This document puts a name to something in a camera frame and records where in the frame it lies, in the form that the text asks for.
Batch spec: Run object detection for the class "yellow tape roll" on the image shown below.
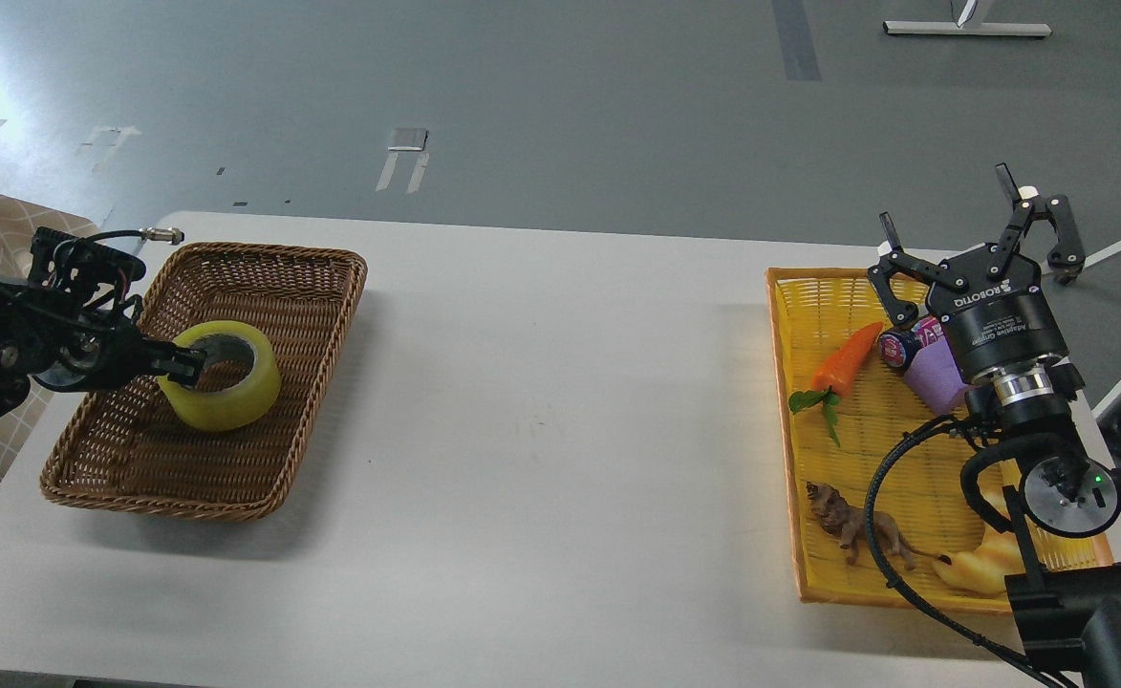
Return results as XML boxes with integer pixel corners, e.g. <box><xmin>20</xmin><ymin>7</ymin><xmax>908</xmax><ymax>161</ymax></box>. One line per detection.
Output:
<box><xmin>158</xmin><ymin>319</ymin><xmax>282</xmax><ymax>434</ymax></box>

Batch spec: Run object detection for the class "brown wicker basket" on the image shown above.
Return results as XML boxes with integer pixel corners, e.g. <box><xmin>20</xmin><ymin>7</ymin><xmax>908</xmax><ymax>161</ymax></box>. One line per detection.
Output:
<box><xmin>39</xmin><ymin>241</ymin><xmax>368</xmax><ymax>522</ymax></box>

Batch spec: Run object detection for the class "yellow plastic basket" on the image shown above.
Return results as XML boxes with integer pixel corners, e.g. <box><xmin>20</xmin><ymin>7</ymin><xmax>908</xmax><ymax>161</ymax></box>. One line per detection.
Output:
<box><xmin>765</xmin><ymin>266</ymin><xmax>1115</xmax><ymax>613</ymax></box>

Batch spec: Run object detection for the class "purple sponge block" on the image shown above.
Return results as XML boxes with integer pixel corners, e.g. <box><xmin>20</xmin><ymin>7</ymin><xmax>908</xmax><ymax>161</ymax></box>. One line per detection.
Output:
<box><xmin>901</xmin><ymin>338</ymin><xmax>970</xmax><ymax>416</ymax></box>

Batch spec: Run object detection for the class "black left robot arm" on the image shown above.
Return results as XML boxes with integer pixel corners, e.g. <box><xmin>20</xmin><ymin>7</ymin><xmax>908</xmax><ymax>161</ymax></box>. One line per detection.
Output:
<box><xmin>0</xmin><ymin>227</ymin><xmax>206</xmax><ymax>419</ymax></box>

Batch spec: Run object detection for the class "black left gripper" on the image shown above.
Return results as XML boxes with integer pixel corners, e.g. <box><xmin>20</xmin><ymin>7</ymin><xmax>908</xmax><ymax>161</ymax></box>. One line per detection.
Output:
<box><xmin>33</xmin><ymin>325</ymin><xmax>207</xmax><ymax>393</ymax></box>

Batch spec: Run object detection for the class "white stand base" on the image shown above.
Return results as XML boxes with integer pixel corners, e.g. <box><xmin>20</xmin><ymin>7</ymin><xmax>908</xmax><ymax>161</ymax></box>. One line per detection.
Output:
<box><xmin>882</xmin><ymin>1</ymin><xmax>1053</xmax><ymax>40</ymax></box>

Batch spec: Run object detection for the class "orange toy carrot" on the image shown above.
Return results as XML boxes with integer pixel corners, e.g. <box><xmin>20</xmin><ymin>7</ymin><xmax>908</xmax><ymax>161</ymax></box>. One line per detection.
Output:
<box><xmin>787</xmin><ymin>322</ymin><xmax>884</xmax><ymax>447</ymax></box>

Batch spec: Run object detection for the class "small black can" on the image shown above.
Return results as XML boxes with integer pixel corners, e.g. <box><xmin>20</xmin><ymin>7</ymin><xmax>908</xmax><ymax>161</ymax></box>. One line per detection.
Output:
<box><xmin>877</xmin><ymin>316</ymin><xmax>944</xmax><ymax>372</ymax></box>

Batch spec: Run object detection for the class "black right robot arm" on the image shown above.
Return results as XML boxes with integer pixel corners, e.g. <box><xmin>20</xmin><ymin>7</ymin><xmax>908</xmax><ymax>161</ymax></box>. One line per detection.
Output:
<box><xmin>863</xmin><ymin>164</ymin><xmax>1121</xmax><ymax>687</ymax></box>

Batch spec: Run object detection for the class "yellow toy croissant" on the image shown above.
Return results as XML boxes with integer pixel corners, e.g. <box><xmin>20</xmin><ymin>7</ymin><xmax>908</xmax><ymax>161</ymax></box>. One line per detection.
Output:
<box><xmin>932</xmin><ymin>489</ymin><xmax>1029</xmax><ymax>597</ymax></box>

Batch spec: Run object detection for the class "brown toy lion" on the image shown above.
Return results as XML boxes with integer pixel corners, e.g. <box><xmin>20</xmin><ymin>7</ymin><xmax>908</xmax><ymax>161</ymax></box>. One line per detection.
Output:
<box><xmin>804</xmin><ymin>481</ymin><xmax>917</xmax><ymax>570</ymax></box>

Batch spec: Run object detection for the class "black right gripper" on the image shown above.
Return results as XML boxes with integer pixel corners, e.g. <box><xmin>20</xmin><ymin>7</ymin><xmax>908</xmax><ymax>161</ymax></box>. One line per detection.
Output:
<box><xmin>867</xmin><ymin>162</ymin><xmax>1087</xmax><ymax>385</ymax></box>

